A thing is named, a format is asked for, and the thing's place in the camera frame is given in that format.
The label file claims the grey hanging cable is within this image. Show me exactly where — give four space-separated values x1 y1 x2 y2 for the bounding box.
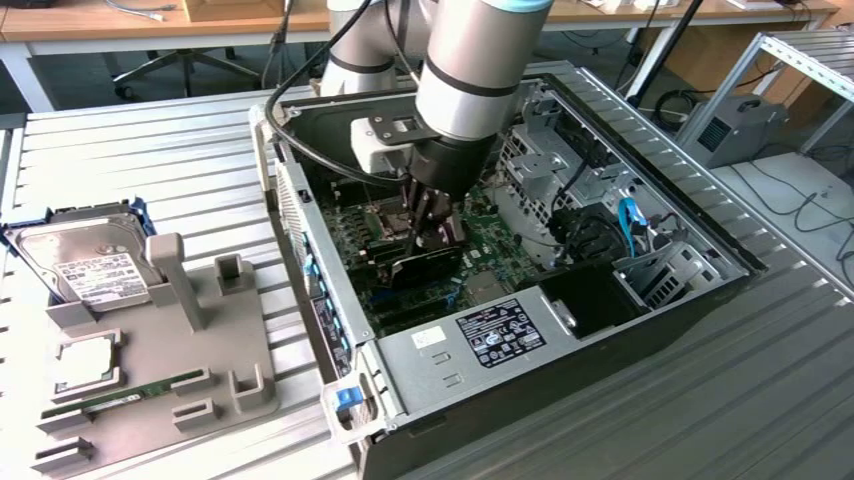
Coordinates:
259 0 299 94

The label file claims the silver hard disk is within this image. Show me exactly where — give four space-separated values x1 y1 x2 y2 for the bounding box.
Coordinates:
3 214 166 314

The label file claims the black cable on side table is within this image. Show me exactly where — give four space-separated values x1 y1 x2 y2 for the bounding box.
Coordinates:
730 159 854 246

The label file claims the perforated steel disk bay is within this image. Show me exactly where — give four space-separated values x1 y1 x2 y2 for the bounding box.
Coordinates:
496 94 639 246

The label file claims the blue disk carrier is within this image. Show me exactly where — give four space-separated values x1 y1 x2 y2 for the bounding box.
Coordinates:
0 196 159 259

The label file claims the black plastic box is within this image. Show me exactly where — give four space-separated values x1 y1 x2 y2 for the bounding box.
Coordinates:
537 262 654 342

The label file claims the cardboard box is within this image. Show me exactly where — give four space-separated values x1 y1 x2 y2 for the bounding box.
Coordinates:
179 0 282 24

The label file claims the green graphics card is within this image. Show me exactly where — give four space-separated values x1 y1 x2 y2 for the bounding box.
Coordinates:
372 244 467 290

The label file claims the silver CPU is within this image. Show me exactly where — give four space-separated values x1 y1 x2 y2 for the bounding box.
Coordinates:
52 337 119 396

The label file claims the green motherboard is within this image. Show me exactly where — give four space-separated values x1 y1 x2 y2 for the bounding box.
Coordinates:
316 167 555 339

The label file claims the black office chair base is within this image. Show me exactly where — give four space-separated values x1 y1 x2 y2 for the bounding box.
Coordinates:
110 47 263 100

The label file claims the black power wire bundle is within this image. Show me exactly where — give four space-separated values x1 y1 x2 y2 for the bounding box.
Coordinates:
550 207 634 267

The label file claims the grey parts rack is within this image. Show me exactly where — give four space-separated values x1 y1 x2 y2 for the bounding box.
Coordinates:
29 232 282 476

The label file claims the CPU socket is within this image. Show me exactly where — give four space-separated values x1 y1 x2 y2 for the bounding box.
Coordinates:
363 194 415 242

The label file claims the loose green RAM stick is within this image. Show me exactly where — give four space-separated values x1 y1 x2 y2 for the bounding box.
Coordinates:
40 369 206 419

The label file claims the small steel disk bay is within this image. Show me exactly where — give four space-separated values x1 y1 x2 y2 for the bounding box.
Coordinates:
611 238 730 312

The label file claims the black RAM slot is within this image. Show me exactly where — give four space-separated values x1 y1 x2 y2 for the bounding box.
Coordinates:
334 178 406 199
331 174 406 194

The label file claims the blue data wire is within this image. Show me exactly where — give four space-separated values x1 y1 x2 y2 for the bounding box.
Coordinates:
617 196 647 260

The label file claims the black slanted pole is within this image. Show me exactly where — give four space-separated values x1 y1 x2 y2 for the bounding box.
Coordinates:
626 0 706 109

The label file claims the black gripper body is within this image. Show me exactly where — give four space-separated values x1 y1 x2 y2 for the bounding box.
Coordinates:
406 130 502 199

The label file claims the grey chipset heatsink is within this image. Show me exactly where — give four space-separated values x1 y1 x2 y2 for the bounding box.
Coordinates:
463 272 508 304

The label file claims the grey power supply unit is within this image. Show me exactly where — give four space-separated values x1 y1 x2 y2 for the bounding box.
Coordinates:
363 284 582 431

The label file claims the grey floor unit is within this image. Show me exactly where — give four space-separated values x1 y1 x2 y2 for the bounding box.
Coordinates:
677 93 793 170

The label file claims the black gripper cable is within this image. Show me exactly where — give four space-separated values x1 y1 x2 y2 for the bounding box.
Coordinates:
263 0 412 189

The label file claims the white cable on desk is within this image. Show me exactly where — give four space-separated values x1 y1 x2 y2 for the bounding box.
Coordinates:
103 0 179 21

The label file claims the coiled black floor cable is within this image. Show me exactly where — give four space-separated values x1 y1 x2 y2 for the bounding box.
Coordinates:
653 88 702 129

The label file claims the aluminium frame shelf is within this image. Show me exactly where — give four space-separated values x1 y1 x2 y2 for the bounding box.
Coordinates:
686 29 854 156

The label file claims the blue expansion slot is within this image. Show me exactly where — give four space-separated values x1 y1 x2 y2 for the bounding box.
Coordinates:
366 287 428 303

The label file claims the black open PC case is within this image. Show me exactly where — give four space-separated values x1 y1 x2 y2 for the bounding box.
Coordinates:
250 72 769 480

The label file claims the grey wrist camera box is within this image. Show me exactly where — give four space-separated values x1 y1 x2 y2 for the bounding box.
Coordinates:
350 114 442 176

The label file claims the long black expansion slot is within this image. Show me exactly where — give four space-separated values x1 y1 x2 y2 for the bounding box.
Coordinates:
371 294 447 319

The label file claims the wooden desk with white boxes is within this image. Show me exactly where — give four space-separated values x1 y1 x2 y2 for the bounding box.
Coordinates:
543 0 842 99

